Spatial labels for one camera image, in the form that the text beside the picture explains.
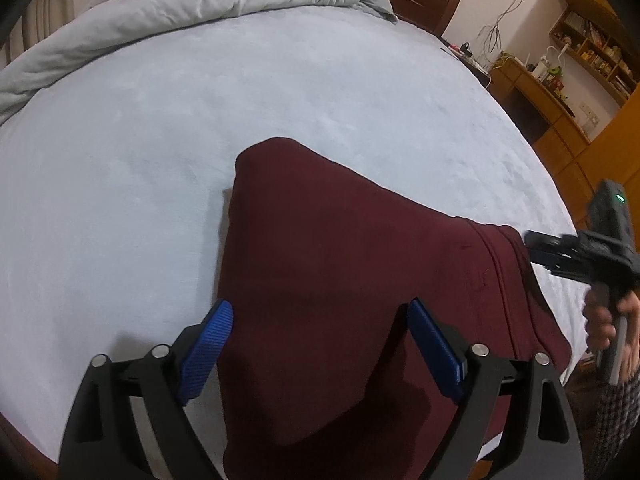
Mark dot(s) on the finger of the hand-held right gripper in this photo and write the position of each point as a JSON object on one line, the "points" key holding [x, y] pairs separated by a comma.
{"points": [[557, 264], [550, 241]]}

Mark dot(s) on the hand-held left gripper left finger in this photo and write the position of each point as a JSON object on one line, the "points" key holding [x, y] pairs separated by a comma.
{"points": [[207, 355]]}

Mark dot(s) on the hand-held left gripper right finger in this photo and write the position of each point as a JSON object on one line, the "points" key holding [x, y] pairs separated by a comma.
{"points": [[435, 350]]}

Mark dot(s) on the maroon pants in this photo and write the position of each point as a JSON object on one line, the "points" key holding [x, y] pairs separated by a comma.
{"points": [[350, 285]]}

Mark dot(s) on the person's right forearm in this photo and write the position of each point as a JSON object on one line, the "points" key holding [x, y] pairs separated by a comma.
{"points": [[617, 430]]}

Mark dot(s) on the person's right hand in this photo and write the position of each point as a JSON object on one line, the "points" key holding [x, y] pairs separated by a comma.
{"points": [[600, 327]]}

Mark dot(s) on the wooden wardrobe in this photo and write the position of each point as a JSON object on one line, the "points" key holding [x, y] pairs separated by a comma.
{"points": [[600, 160]]}

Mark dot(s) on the wooden desk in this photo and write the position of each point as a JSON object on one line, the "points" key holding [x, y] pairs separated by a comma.
{"points": [[540, 105]]}

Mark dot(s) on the bottles on desk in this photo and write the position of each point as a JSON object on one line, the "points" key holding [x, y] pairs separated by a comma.
{"points": [[550, 72]]}

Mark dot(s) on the dark nightstand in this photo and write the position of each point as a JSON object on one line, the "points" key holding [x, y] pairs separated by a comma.
{"points": [[470, 62]]}

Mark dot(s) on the wooden bookshelf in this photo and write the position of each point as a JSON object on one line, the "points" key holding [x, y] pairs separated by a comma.
{"points": [[600, 35]]}

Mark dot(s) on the bed with light blue sheet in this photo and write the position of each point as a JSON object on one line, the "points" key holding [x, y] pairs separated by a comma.
{"points": [[200, 125]]}

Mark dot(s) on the grey duvet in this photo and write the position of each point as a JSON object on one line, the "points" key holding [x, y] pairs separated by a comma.
{"points": [[175, 5]]}

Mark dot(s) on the beige curtain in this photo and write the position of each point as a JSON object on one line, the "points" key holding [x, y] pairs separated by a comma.
{"points": [[30, 15]]}

